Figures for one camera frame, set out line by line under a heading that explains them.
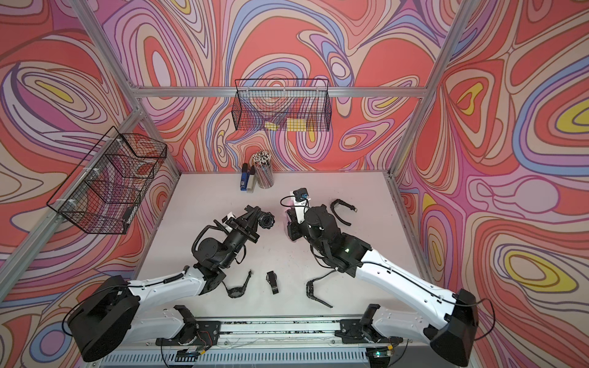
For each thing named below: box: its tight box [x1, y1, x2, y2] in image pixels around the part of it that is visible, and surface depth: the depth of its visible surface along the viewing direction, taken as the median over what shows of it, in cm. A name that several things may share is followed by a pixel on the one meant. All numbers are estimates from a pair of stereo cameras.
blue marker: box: [240, 162, 251, 191], surface depth 117 cm
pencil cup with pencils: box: [251, 150, 275, 190], surface depth 107 cm
